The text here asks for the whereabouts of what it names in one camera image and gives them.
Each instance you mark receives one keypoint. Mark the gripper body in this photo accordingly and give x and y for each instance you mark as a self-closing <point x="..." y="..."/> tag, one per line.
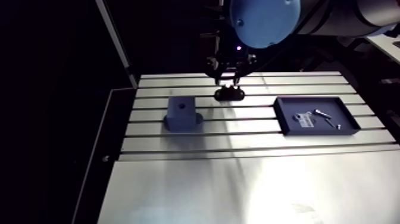
<point x="230" y="58"/>

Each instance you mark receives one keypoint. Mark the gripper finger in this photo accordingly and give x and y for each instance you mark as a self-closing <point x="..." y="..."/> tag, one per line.
<point x="248" y="67"/>
<point x="213" y="69"/>

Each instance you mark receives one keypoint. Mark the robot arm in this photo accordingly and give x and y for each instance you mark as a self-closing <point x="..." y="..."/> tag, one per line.
<point x="265" y="22"/>

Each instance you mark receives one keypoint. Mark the steel bolt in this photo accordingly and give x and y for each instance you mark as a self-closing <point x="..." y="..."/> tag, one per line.
<point x="322" y="113"/>

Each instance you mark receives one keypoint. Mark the black oval holder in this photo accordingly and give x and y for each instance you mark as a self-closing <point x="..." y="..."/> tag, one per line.
<point x="229" y="94"/>

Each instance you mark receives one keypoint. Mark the dark blue-grey block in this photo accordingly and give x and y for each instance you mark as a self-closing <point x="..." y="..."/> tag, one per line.
<point x="181" y="115"/>

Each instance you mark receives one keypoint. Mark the dark blue-grey tray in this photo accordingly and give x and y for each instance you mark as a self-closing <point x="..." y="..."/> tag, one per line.
<point x="315" y="128"/>

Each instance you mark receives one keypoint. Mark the steel screw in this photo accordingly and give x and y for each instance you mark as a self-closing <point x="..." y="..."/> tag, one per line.
<point x="333" y="124"/>

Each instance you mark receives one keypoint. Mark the pale desk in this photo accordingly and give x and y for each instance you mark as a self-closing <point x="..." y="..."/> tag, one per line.
<point x="386" y="47"/>

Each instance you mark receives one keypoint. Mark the grey metal post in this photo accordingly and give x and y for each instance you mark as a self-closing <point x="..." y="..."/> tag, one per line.
<point x="117" y="40"/>

